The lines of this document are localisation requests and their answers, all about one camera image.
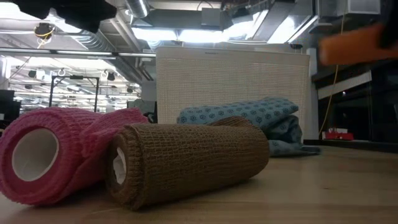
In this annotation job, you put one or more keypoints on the grey covered object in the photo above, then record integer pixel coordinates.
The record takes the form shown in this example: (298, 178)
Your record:
(146, 107)

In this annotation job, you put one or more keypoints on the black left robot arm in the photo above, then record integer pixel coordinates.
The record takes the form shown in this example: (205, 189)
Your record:
(34, 7)

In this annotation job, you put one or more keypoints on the blue patterned cloth pouch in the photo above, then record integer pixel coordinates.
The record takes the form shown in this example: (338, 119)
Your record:
(248, 112)

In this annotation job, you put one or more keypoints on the white mesh basket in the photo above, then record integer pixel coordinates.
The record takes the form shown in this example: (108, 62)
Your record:
(217, 81)

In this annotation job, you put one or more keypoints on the red box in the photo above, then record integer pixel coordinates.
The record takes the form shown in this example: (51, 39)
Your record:
(339, 135)

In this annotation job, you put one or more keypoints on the black metal frame stand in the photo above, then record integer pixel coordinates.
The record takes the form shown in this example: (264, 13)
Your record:
(50, 93)

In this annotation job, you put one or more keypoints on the pink bandage roll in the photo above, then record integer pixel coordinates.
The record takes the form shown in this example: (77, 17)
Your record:
(71, 130)

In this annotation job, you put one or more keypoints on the dark monitor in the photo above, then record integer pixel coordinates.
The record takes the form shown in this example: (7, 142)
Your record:
(7, 109)

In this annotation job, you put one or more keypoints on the silver overhead rail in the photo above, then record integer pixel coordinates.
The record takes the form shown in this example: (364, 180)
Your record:
(133, 54)

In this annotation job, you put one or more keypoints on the black ceiling device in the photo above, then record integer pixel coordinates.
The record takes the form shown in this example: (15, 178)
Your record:
(43, 31)

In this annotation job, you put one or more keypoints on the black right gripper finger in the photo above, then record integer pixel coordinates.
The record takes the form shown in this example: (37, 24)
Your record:
(390, 21)

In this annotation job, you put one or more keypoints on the dark cabinet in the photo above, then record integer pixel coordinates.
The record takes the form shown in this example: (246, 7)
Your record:
(382, 109)

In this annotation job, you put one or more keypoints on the orange bandage roll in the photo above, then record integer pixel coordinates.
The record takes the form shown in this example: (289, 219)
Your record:
(351, 46)

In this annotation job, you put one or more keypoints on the brown bandage roll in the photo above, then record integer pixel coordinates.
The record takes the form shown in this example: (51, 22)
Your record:
(192, 155)

